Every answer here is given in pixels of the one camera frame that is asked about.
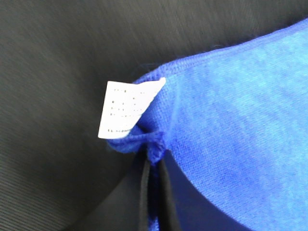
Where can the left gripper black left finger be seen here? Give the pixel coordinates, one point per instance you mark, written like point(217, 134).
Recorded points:
point(126, 207)

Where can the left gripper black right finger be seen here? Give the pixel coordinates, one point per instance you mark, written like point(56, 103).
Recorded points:
point(183, 208)

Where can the blue microfiber towel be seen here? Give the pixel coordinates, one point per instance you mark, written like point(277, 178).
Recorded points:
point(234, 120)

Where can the black table cloth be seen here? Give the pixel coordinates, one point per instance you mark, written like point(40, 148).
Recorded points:
point(56, 57)

